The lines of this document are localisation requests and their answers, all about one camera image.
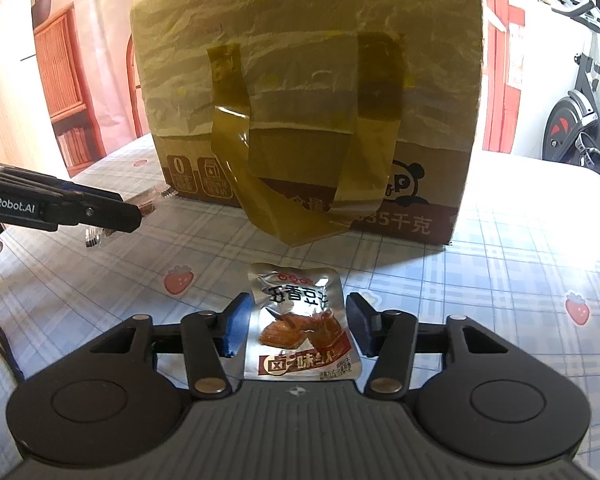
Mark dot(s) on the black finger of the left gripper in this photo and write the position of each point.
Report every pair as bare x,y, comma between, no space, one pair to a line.
97,208

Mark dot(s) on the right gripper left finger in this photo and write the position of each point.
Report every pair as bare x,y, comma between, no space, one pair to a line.
209,336

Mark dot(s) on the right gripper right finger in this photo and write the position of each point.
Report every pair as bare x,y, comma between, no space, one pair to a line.
388,336

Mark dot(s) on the silver dried tofu packet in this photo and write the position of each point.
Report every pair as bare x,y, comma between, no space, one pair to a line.
298,328

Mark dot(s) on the small clear brown snack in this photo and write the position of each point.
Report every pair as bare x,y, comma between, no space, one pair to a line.
123,217

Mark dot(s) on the plaid strawberry bed sheet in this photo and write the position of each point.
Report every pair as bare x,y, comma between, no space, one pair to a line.
524,260

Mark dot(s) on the pink printed backdrop cloth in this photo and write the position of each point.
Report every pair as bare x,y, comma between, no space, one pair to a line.
84,54

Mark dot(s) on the taped cardboard box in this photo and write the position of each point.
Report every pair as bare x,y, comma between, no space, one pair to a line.
315,117

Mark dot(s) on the black exercise bike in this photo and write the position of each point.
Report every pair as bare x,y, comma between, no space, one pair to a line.
572,131

